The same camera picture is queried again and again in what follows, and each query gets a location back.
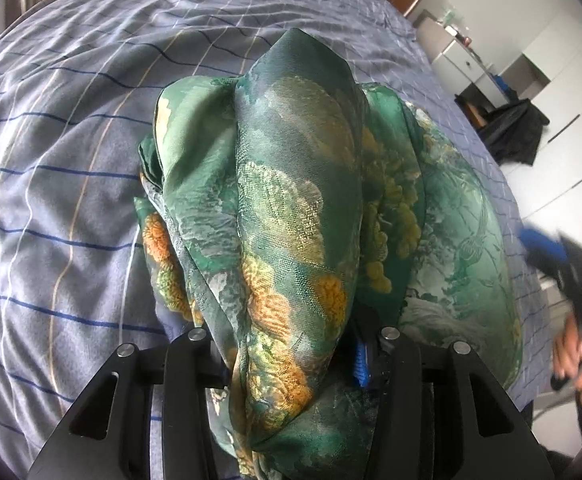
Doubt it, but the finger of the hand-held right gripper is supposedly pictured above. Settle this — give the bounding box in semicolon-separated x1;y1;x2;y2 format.
518;226;568;267

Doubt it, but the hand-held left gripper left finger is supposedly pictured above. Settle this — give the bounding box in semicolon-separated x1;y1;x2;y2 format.
26;328;231;480

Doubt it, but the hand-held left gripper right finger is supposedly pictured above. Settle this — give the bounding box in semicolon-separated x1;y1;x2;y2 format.
352;320;554;480

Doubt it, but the green patterned jacket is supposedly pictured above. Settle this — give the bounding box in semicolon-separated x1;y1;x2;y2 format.
134;27;524;480

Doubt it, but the person's right hand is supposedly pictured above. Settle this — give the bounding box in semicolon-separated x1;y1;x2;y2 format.
551;329;582;402

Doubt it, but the white wardrobe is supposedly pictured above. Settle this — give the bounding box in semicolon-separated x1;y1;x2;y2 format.
491;0;582;261

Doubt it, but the chair with black garment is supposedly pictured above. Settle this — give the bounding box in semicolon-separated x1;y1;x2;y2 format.
478;99;550;166

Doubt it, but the white desk with drawers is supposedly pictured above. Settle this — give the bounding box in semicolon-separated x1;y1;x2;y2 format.
413;10;510;111

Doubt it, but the bed with blue checked duvet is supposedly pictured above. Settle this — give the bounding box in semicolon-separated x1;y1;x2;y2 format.
0;0;552;480

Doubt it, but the clear glass container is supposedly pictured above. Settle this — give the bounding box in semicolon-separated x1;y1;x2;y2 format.
438;7;464;31

